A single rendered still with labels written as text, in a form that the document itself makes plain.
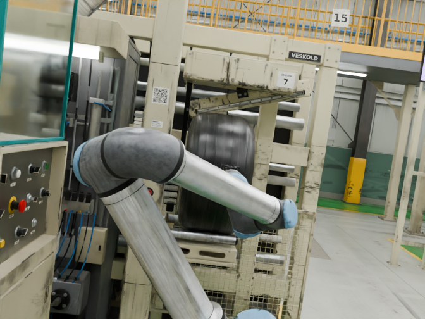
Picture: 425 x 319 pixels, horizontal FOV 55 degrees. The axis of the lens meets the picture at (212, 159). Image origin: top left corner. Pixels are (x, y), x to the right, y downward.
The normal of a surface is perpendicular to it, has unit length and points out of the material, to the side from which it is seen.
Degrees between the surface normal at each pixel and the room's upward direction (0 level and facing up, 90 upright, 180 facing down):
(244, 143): 56
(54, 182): 90
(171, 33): 90
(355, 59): 90
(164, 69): 90
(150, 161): 99
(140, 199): 76
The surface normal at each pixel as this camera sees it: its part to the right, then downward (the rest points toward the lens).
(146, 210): 0.66, -0.09
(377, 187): -0.03, 0.07
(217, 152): 0.09, -0.33
